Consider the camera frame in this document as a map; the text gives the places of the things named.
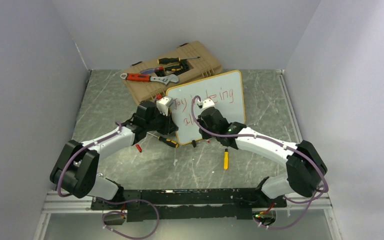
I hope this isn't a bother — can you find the black yellow screwdriver on toolbox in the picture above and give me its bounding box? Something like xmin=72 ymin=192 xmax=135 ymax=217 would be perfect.
xmin=157 ymin=56 xmax=200 ymax=65

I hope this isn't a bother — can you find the black orange screwdriver on table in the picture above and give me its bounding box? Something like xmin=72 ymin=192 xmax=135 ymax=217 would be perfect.
xmin=147 ymin=132 xmax=179 ymax=148

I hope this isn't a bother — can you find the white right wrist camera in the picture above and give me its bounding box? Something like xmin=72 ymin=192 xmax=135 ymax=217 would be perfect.
xmin=197 ymin=98 xmax=215 ymax=110

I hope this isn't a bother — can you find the black yellow tool in toolbox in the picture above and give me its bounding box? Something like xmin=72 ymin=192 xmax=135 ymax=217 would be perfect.
xmin=164 ymin=62 xmax=190 ymax=75

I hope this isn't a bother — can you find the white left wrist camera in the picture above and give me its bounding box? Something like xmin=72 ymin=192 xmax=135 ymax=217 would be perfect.
xmin=155 ymin=94 xmax=174 ymax=116

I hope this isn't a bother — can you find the yellow-framed whiteboard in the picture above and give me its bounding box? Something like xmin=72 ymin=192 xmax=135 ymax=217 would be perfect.
xmin=165 ymin=70 xmax=246 ymax=145

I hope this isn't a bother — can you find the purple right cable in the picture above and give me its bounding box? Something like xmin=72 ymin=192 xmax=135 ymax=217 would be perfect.
xmin=190 ymin=95 xmax=330 ymax=231

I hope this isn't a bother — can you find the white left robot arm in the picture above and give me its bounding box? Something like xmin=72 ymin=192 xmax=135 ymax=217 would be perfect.
xmin=49 ymin=96 xmax=178 ymax=210

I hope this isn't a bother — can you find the blue red screwdriver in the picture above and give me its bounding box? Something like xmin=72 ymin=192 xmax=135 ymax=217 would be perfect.
xmin=140 ymin=66 xmax=165 ymax=75

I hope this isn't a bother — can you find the red marker cap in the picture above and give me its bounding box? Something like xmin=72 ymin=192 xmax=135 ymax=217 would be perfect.
xmin=135 ymin=144 xmax=143 ymax=153

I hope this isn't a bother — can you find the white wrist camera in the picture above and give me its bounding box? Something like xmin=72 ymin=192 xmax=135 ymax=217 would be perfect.
xmin=197 ymin=98 xmax=215 ymax=110
xmin=155 ymin=94 xmax=174 ymax=116

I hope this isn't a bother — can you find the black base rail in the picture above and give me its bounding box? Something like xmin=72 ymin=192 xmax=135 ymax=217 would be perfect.
xmin=91 ymin=187 xmax=287 ymax=223

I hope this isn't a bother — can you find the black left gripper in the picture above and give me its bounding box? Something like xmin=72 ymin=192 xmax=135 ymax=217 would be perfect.
xmin=145 ymin=109 xmax=178 ymax=136

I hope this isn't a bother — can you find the tan plastic toolbox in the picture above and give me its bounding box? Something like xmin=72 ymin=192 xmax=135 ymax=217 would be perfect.
xmin=121 ymin=41 xmax=223 ymax=104

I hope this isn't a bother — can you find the yellow handle screwdriver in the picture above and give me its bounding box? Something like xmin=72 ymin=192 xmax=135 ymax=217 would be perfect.
xmin=223 ymin=148 xmax=229 ymax=170

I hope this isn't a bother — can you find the red handle adjustable wrench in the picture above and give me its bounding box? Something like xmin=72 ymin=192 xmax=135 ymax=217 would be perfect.
xmin=120 ymin=73 xmax=179 ymax=86

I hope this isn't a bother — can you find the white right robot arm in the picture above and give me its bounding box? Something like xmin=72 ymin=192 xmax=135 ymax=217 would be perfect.
xmin=192 ymin=106 xmax=329 ymax=208

